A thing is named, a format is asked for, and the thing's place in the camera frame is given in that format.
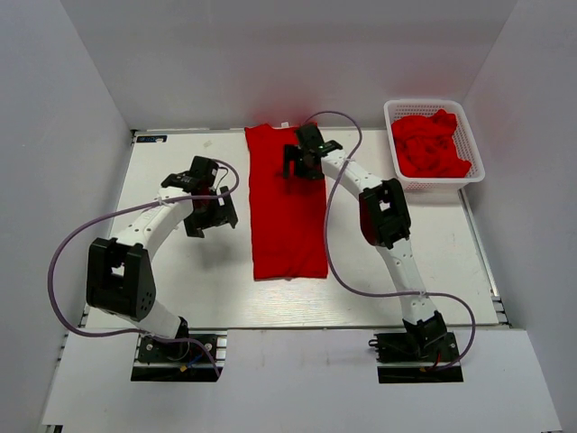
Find red t shirt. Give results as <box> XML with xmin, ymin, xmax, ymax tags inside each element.
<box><xmin>244</xmin><ymin>124</ymin><xmax>328</xmax><ymax>281</ymax></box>

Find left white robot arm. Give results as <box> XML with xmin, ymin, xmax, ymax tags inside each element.
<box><xmin>86</xmin><ymin>156</ymin><xmax>238</xmax><ymax>360</ymax></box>

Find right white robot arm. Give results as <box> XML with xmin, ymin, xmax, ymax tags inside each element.
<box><xmin>283</xmin><ymin>123</ymin><xmax>447</xmax><ymax>360</ymax></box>

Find red t shirts in basket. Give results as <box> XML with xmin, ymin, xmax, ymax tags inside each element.
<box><xmin>391</xmin><ymin>109</ymin><xmax>472</xmax><ymax>179</ymax></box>

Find blue label sticker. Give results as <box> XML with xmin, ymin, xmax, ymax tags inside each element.
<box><xmin>136</xmin><ymin>135</ymin><xmax>168</xmax><ymax>143</ymax></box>

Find white plastic basket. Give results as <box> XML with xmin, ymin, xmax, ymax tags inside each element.
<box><xmin>383</xmin><ymin>98</ymin><xmax>485</xmax><ymax>192</ymax></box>

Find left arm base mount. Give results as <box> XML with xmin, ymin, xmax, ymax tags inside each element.
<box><xmin>131</xmin><ymin>332</ymin><xmax>227</xmax><ymax>383</ymax></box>

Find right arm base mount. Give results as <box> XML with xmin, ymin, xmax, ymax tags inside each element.
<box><xmin>368</xmin><ymin>332</ymin><xmax>463</xmax><ymax>384</ymax></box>

